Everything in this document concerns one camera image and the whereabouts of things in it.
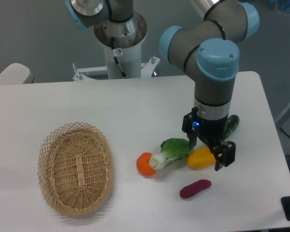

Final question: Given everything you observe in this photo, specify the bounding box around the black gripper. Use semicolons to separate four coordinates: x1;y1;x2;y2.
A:
182;107;236;171

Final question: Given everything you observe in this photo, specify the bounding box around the dark green cucumber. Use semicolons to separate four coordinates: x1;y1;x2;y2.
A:
223;115;240;139

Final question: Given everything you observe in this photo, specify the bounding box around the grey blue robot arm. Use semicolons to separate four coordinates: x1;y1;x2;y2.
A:
65;0;260;170

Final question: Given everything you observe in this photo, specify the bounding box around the yellow mango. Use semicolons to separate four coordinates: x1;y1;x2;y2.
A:
187;147;216;169

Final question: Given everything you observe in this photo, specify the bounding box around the green bok choy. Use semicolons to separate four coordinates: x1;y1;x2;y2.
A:
149;138;192;170

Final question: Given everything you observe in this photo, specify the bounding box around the purple sweet potato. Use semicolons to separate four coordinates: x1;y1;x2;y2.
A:
179;179;212;199

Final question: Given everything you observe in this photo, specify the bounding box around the orange round fruit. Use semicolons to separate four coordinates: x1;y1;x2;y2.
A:
136;152;157;176

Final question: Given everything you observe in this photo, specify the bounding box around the woven wicker basket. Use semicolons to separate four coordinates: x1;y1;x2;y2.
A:
37;122;114;216

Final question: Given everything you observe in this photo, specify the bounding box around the white chair armrest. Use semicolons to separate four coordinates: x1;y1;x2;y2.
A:
0;63;34;86

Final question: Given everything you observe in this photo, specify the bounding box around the white metal base frame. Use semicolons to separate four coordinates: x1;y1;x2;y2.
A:
72;56;160;82

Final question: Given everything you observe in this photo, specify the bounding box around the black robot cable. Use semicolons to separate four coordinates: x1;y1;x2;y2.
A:
110;36;129;79

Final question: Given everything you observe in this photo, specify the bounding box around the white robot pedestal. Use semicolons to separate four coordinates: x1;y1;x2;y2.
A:
94;12;147;65

